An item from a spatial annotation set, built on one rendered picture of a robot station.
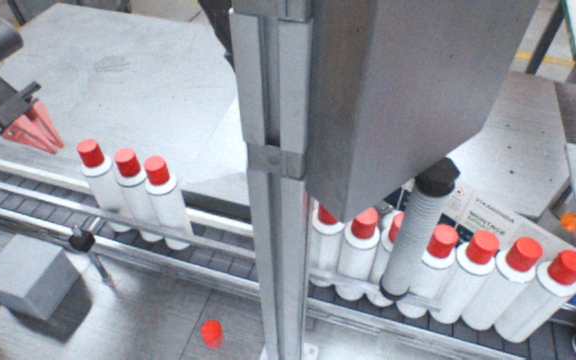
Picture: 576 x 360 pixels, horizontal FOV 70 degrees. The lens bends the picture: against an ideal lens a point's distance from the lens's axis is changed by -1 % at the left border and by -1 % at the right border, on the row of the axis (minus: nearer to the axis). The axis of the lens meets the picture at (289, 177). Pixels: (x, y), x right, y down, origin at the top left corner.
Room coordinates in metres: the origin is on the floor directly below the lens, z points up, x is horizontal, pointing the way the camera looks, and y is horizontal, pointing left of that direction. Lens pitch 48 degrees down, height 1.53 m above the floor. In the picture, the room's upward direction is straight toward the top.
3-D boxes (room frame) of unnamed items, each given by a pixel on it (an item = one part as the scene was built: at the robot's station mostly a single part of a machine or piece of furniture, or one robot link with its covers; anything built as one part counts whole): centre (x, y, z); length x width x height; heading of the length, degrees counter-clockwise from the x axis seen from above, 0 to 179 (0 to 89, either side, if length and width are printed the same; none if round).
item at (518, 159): (0.77, -0.25, 0.86); 0.80 x 0.67 x 0.05; 73
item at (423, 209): (0.23, -0.12, 1.18); 0.04 x 0.04 x 0.21
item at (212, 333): (0.27, 0.13, 0.85); 0.03 x 0.03 x 0.03
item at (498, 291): (0.29, -0.30, 0.98); 0.05 x 0.05 x 0.20
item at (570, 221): (0.33, -0.38, 1.08); 0.03 x 0.02 x 0.02; 73
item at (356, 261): (0.34, -0.10, 0.98); 0.05 x 0.05 x 0.20
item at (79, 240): (0.40, 0.34, 0.91); 0.07 x 0.03 x 0.16; 163
